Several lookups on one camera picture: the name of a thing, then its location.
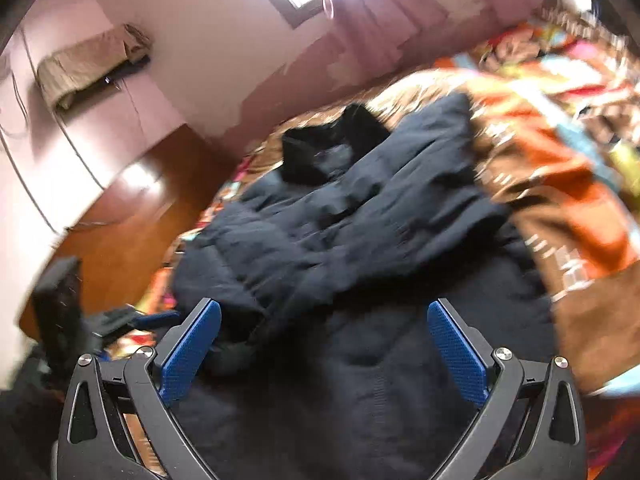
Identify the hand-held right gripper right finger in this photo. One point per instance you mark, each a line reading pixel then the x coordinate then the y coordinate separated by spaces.
pixel 457 355

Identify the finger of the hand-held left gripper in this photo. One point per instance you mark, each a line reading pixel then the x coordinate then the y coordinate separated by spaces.
pixel 155 319

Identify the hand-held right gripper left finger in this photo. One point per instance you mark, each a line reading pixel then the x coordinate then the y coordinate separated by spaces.
pixel 187 355

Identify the dark navy puffer jacket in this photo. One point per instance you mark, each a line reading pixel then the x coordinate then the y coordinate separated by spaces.
pixel 350 240

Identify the wooden bed headboard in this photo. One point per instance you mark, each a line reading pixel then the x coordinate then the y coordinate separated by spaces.
pixel 130 240

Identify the printed brown blanket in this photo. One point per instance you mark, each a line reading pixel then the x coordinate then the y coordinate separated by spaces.
pixel 540 160

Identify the beige cloth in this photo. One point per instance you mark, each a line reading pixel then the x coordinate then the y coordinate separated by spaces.
pixel 85 65

